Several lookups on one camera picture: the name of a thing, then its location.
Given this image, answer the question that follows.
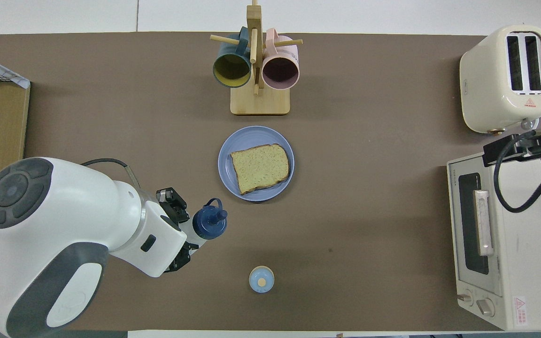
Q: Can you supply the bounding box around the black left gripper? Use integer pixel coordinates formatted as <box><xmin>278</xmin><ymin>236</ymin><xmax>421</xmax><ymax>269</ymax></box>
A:
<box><xmin>155</xmin><ymin>187</ymin><xmax>192</xmax><ymax>274</ymax></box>

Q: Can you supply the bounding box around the clear squeeze bottle blue cap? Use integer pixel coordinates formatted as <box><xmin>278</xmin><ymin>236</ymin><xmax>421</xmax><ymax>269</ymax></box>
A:
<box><xmin>184</xmin><ymin>198</ymin><xmax>228</xmax><ymax>249</ymax></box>

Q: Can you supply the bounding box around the toasted bread slice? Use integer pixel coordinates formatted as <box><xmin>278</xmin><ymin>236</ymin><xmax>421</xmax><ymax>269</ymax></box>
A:
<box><xmin>230</xmin><ymin>143</ymin><xmax>291</xmax><ymax>196</ymax></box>

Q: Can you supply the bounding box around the blue round plate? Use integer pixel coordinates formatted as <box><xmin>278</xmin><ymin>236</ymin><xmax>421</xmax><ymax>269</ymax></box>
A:
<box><xmin>217</xmin><ymin>125</ymin><xmax>295</xmax><ymax>202</ymax></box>

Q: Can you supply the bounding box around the cream two-slot toaster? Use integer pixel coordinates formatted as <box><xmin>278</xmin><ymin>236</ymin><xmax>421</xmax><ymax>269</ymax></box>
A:
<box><xmin>459</xmin><ymin>24</ymin><xmax>541</xmax><ymax>135</ymax></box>

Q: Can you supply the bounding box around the small blue bell wooden knob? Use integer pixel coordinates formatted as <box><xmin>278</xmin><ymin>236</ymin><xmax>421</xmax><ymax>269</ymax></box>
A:
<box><xmin>249</xmin><ymin>266</ymin><xmax>275</xmax><ymax>293</ymax></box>

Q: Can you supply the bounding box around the white toaster oven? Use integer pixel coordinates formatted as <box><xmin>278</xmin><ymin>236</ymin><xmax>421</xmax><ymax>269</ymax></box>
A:
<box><xmin>447</xmin><ymin>149</ymin><xmax>541</xmax><ymax>331</ymax></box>

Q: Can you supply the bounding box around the brown table mat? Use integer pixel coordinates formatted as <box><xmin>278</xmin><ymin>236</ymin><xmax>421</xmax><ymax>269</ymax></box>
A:
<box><xmin>0</xmin><ymin>31</ymin><xmax>541</xmax><ymax>331</ymax></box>

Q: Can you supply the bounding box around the wooden mug tree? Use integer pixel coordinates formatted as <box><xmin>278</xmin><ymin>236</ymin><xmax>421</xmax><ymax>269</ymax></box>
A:
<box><xmin>210</xmin><ymin>0</ymin><xmax>303</xmax><ymax>116</ymax></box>

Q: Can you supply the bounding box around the dark teal mug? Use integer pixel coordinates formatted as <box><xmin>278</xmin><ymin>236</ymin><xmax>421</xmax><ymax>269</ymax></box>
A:
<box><xmin>212</xmin><ymin>26</ymin><xmax>252</xmax><ymax>89</ymax></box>

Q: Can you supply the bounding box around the pink mug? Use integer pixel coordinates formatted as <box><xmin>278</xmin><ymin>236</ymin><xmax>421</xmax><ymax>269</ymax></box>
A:
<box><xmin>262</xmin><ymin>28</ymin><xmax>300</xmax><ymax>91</ymax></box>

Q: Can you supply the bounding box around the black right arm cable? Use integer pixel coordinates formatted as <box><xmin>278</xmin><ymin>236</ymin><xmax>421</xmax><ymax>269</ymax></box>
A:
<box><xmin>494</xmin><ymin>129</ymin><xmax>541</xmax><ymax>214</ymax></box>

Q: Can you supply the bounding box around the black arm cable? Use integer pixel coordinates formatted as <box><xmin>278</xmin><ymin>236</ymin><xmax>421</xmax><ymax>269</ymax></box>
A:
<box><xmin>82</xmin><ymin>158</ymin><xmax>139</xmax><ymax>188</ymax></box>
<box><xmin>494</xmin><ymin>129</ymin><xmax>541</xmax><ymax>214</ymax></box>

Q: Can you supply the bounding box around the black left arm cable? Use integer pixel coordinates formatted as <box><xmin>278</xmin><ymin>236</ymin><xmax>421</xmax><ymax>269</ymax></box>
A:
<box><xmin>82</xmin><ymin>158</ymin><xmax>139</xmax><ymax>188</ymax></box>

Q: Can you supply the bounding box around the black wire basket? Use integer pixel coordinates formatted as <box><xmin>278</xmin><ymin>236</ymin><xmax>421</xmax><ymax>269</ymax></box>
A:
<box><xmin>0</xmin><ymin>66</ymin><xmax>23</xmax><ymax>84</ymax></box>

